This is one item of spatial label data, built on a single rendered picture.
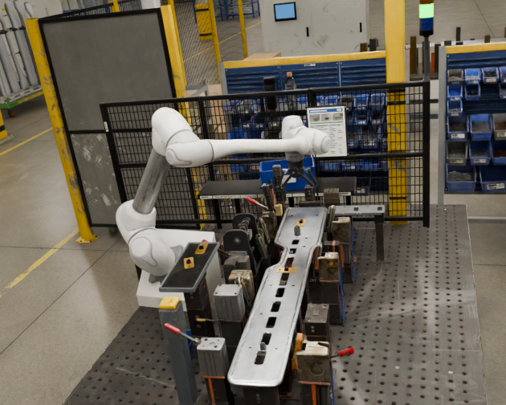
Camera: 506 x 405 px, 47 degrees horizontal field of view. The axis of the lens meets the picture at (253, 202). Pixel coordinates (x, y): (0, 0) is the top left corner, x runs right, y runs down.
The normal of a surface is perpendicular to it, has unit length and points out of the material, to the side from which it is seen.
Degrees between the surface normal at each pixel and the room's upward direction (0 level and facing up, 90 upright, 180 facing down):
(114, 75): 90
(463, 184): 99
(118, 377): 0
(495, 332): 0
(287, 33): 90
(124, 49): 89
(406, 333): 0
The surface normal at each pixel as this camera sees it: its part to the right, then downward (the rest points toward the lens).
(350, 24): -0.28, 0.41
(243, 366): -0.11, -0.91
